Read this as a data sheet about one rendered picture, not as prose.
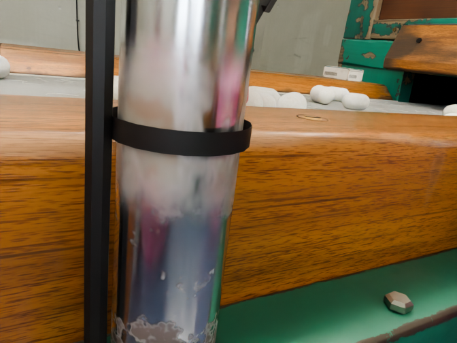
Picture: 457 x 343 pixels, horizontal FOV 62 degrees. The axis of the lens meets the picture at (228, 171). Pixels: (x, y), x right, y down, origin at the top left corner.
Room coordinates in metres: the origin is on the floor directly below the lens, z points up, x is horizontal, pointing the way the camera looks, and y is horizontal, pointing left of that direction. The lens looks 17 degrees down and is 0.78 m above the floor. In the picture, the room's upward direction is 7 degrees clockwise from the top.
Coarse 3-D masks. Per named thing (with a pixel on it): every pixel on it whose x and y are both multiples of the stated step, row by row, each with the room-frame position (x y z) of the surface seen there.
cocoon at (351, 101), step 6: (348, 96) 0.44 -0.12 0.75; (354, 96) 0.44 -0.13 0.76; (360, 96) 0.44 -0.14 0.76; (366, 96) 0.44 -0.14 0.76; (342, 102) 0.44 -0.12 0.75; (348, 102) 0.43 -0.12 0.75; (354, 102) 0.43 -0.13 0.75; (360, 102) 0.44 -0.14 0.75; (366, 102) 0.44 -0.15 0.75; (348, 108) 0.44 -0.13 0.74; (354, 108) 0.44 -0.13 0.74; (360, 108) 0.44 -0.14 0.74
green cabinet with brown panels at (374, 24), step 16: (352, 0) 0.80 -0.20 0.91; (368, 0) 0.77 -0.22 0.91; (384, 0) 0.75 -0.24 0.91; (400, 0) 0.72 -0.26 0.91; (416, 0) 0.69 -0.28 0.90; (432, 0) 0.67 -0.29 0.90; (448, 0) 0.64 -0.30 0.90; (352, 16) 0.79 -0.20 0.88; (368, 16) 0.76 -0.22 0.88; (384, 16) 0.74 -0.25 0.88; (400, 16) 0.71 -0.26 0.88; (416, 16) 0.69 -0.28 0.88; (432, 16) 0.66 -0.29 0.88; (448, 16) 0.64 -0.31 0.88; (352, 32) 0.79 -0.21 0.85; (368, 32) 0.75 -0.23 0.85; (384, 32) 0.72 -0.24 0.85
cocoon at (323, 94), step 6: (312, 90) 0.47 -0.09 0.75; (318, 90) 0.46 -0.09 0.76; (324, 90) 0.45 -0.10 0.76; (330, 90) 0.45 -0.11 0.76; (312, 96) 0.47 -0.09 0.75; (318, 96) 0.45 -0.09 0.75; (324, 96) 0.45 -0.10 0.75; (330, 96) 0.45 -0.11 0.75; (318, 102) 0.47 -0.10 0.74; (324, 102) 0.45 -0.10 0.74; (330, 102) 0.46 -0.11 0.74
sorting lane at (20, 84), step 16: (0, 80) 0.32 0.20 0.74; (16, 80) 0.33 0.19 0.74; (32, 80) 0.35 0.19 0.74; (48, 80) 0.36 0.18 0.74; (64, 80) 0.38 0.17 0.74; (80, 80) 0.39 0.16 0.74; (48, 96) 0.27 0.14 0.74; (64, 96) 0.28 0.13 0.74; (80, 96) 0.29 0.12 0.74; (304, 96) 0.54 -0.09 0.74; (400, 112) 0.47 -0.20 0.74; (416, 112) 0.50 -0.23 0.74; (432, 112) 0.53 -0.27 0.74
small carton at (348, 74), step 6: (324, 66) 0.70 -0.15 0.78; (330, 66) 0.68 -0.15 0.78; (324, 72) 0.69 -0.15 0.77; (330, 72) 0.68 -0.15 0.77; (336, 72) 0.67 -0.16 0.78; (342, 72) 0.66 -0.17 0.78; (348, 72) 0.65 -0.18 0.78; (354, 72) 0.65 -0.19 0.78; (360, 72) 0.66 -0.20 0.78; (336, 78) 0.67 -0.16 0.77; (342, 78) 0.65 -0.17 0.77; (348, 78) 0.65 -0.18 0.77; (354, 78) 0.65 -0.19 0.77; (360, 78) 0.66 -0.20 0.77
